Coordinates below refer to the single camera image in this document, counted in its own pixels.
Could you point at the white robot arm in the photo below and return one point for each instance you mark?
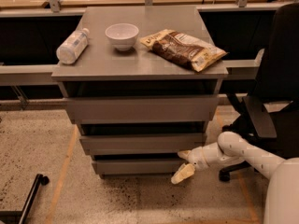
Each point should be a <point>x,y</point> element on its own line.
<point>282,199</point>

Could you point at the brown yellow snack bag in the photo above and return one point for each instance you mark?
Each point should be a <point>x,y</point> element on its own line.
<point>184,50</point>

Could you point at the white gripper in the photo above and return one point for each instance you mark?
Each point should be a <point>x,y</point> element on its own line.
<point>196,159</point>

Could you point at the black metal stand leg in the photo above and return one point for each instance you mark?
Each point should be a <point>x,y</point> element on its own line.
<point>19,217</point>

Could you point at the grey drawer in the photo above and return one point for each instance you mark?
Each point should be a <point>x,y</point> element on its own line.
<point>141,143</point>
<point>137,167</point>
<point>144,109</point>

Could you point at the grey bottom drawer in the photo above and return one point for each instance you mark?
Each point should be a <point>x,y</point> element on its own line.
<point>137,167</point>

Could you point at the grey top drawer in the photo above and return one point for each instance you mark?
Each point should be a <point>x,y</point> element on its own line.
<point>144,109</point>

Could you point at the grey middle drawer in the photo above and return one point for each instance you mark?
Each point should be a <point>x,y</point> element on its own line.
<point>141,143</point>

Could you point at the white ceramic bowl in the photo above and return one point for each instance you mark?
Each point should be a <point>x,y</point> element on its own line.
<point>122,36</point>

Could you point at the black office chair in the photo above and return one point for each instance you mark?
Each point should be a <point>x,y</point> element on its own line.
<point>269,113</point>

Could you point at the clear plastic water bottle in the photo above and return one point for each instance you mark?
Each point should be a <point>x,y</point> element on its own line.
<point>73,46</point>

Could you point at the grey drawer cabinet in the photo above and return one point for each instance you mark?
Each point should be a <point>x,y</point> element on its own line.
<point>101,71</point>

